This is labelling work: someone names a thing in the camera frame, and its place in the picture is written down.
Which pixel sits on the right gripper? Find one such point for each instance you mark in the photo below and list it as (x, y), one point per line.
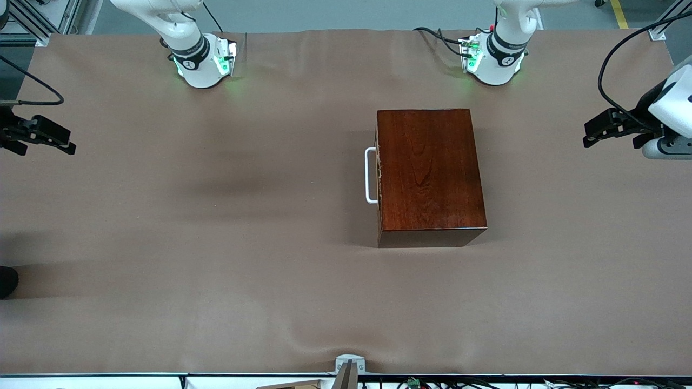
(6, 131)

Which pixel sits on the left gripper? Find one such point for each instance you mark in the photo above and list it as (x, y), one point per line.
(643, 114)

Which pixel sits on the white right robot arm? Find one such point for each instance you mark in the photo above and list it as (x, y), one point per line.
(194, 65)

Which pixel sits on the aluminium corner profile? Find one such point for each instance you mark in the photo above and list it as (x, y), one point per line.
(657, 33)

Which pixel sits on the yellow floor tape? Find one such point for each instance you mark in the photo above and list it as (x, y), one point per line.
(620, 16)

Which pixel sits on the black round object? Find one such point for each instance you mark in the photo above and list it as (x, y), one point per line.
(6, 282)

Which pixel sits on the dark brown wooden cabinet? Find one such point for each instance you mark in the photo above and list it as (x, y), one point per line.
(432, 173)

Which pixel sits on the brown table cover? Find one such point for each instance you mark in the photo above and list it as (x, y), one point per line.
(216, 302)

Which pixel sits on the brown cardboard piece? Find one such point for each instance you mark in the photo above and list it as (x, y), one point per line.
(303, 385)

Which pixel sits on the aluminium frame struts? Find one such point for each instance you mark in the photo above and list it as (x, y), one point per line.
(21, 39)

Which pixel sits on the grey metal clamp bracket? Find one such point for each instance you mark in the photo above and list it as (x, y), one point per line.
(350, 361)

